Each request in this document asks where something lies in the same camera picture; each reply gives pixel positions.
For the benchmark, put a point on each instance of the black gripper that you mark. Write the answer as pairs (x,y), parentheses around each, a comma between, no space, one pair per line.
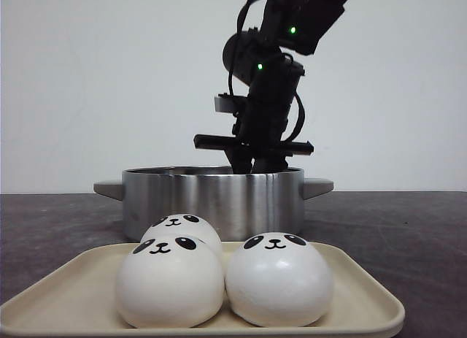
(258,130)

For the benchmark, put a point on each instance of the panda bun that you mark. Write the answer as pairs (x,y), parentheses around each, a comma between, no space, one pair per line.
(278,279)
(186,224)
(169,281)

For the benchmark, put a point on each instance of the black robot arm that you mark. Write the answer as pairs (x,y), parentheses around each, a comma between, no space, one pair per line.
(254,54)

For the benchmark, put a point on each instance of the stainless steel pot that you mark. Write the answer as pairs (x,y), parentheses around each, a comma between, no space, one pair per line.
(236,205)

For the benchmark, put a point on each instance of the beige plastic tray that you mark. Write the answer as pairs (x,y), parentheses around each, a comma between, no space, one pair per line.
(77,300)

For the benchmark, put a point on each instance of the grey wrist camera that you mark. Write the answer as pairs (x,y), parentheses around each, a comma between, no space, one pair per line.
(224,103)

